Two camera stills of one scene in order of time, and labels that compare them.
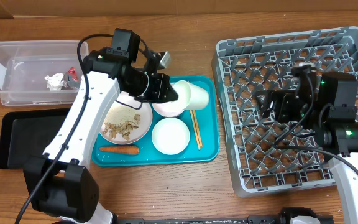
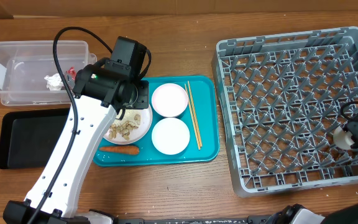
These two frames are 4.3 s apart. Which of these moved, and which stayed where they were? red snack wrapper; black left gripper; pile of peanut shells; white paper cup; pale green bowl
Moved: white paper cup; black left gripper
Stayed: pile of peanut shells; pale green bowl; red snack wrapper
